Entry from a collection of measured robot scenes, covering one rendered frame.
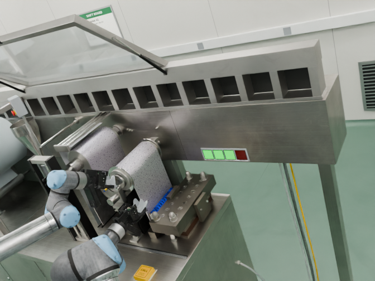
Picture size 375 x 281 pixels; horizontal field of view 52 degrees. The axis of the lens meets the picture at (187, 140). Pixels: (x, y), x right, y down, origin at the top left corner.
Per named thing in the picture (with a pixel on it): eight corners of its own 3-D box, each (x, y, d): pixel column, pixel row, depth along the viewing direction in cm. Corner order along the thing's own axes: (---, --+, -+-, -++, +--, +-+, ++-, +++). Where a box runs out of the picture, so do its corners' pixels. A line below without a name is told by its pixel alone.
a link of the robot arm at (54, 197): (48, 222, 148) (56, 194, 147) (41, 212, 156) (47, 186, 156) (68, 223, 152) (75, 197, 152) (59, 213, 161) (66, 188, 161)
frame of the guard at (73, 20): (-70, 69, 196) (-68, 55, 197) (27, 94, 242) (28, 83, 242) (75, 32, 132) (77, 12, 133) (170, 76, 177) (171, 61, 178)
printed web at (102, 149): (102, 224, 215) (62, 150, 193) (127, 198, 231) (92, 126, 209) (156, 234, 193) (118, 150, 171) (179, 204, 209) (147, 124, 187)
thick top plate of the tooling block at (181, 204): (153, 231, 185) (148, 222, 182) (191, 182, 213) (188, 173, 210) (179, 236, 176) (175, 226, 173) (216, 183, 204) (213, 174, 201)
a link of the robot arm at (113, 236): (95, 259, 165) (86, 245, 161) (110, 241, 172) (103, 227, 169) (107, 262, 160) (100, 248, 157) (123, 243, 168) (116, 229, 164)
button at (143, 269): (134, 280, 170) (133, 276, 169) (143, 267, 175) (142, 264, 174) (147, 283, 166) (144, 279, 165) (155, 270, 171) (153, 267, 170)
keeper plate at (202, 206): (200, 221, 190) (193, 204, 185) (208, 208, 197) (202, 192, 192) (203, 222, 188) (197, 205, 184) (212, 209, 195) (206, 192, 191)
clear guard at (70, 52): (-59, 59, 197) (-59, 58, 197) (28, 83, 238) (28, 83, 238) (75, 22, 138) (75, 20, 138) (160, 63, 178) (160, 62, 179)
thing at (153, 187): (147, 216, 188) (134, 187, 180) (171, 187, 204) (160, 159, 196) (148, 217, 188) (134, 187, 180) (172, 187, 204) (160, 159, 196)
